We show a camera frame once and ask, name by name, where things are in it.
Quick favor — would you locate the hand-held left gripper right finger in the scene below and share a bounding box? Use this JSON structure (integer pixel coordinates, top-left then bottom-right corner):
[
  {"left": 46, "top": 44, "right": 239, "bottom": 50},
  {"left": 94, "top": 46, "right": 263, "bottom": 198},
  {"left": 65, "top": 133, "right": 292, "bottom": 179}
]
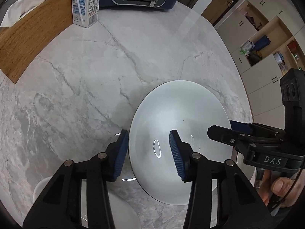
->
[{"left": 169, "top": 129, "right": 277, "bottom": 229}]

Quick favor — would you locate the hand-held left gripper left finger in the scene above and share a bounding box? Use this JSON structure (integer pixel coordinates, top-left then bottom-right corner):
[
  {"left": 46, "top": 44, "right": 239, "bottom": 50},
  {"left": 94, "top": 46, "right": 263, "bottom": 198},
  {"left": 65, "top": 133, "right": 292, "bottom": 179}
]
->
[{"left": 22, "top": 129, "right": 129, "bottom": 229}]

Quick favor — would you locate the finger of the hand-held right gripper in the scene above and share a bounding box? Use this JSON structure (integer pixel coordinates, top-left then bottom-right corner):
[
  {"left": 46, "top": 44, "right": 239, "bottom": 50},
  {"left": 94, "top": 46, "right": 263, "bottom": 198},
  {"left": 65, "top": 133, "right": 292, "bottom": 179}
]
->
[
  {"left": 230, "top": 121, "right": 287, "bottom": 139},
  {"left": 207, "top": 125, "right": 284, "bottom": 153}
]

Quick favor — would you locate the large white bowl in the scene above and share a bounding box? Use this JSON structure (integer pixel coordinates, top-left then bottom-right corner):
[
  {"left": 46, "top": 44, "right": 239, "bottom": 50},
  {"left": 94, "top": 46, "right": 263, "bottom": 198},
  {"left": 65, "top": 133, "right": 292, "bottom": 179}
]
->
[{"left": 128, "top": 80, "right": 233, "bottom": 206}]

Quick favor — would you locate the person's right hand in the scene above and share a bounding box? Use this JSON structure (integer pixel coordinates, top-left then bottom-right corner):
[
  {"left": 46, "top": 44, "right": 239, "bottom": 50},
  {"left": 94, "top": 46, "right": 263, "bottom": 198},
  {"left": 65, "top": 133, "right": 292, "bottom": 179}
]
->
[{"left": 258, "top": 170, "right": 304, "bottom": 208}]

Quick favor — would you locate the small white bowl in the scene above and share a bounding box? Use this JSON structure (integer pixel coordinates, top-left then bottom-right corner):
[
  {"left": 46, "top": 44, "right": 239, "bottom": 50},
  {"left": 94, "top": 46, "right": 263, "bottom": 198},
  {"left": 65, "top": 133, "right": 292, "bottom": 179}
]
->
[{"left": 33, "top": 176, "right": 140, "bottom": 229}]

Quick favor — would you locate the white gift bag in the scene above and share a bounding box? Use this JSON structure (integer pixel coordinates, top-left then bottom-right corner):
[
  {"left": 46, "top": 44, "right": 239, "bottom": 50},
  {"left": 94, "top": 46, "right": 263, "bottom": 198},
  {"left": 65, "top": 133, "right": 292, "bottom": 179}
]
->
[{"left": 239, "top": 40, "right": 254, "bottom": 56}]

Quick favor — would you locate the blue bag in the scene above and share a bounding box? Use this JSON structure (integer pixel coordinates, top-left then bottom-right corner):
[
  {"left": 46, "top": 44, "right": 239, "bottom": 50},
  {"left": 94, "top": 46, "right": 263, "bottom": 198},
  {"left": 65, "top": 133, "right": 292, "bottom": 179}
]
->
[{"left": 254, "top": 35, "right": 271, "bottom": 51}]

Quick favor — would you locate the brown wooden entry door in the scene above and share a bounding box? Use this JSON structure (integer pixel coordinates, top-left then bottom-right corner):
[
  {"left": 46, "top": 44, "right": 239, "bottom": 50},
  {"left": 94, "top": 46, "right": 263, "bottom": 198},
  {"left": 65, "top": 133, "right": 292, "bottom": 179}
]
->
[{"left": 188, "top": 0, "right": 256, "bottom": 26}]

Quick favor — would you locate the wooden tissue box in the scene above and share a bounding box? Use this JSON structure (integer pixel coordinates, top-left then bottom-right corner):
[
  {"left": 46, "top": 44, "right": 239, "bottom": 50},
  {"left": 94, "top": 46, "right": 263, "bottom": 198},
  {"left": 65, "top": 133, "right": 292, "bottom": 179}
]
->
[{"left": 0, "top": 0, "right": 74, "bottom": 84}]

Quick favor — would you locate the white blue milk carton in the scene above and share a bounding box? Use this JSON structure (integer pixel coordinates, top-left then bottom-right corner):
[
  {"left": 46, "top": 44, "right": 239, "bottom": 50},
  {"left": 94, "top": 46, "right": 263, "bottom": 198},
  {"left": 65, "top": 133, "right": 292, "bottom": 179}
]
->
[{"left": 71, "top": 0, "right": 102, "bottom": 28}]

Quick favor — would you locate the white tissue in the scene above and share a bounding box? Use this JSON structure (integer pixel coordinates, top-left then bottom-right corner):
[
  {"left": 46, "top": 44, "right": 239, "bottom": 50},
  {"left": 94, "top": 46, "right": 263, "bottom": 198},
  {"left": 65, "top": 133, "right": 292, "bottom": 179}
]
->
[{"left": 0, "top": 0, "right": 54, "bottom": 27}]

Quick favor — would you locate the cream wall cabinet unit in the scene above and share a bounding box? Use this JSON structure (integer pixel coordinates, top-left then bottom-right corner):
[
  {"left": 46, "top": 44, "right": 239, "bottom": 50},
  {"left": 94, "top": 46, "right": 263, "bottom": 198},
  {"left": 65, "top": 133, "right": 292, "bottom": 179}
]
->
[{"left": 213, "top": 0, "right": 305, "bottom": 129}]

